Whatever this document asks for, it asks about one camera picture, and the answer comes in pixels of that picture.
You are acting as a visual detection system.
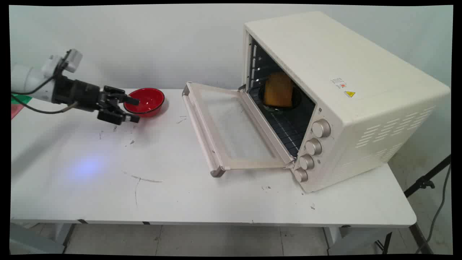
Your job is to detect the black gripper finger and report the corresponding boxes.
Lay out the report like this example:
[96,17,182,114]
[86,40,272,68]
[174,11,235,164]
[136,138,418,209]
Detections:
[103,86,140,106]
[97,102,140,126]

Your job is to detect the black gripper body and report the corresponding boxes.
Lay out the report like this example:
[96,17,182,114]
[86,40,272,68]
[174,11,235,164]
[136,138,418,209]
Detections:
[52,75,109,112]

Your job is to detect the red bowl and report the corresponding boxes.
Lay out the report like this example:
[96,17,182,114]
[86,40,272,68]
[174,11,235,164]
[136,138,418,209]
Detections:
[123,88,165,118]

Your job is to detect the green and red paper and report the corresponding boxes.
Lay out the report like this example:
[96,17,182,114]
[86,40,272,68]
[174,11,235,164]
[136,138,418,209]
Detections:
[11,94,33,120]

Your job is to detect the glass oven door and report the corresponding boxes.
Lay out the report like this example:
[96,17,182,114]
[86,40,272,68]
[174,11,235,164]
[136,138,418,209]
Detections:
[182,82,296,178]

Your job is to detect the orange bread slice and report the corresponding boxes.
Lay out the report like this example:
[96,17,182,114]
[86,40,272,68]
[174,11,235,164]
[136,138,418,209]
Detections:
[263,71,293,108]

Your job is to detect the black round pan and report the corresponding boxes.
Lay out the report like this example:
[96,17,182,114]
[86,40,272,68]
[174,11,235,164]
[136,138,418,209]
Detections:
[258,84,304,112]

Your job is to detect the cream toaster oven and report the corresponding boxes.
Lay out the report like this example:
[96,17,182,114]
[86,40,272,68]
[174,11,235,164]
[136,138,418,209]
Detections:
[242,11,451,194]

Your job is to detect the black tripod stand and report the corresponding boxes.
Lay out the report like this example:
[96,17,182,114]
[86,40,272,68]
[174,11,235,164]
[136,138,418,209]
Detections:
[375,155,452,255]

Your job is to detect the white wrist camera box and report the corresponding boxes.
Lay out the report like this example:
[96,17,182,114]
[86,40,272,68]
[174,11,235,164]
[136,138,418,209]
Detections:
[62,49,83,73]

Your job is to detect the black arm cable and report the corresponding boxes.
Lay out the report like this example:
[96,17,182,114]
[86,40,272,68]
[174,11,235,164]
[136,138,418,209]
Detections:
[11,60,78,114]

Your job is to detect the wire oven rack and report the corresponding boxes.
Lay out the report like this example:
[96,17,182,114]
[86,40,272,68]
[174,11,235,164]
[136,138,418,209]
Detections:
[249,87,311,158]

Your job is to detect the grey floor cable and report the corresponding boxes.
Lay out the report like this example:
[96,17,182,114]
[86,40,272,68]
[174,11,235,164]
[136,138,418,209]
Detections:
[415,164,452,254]

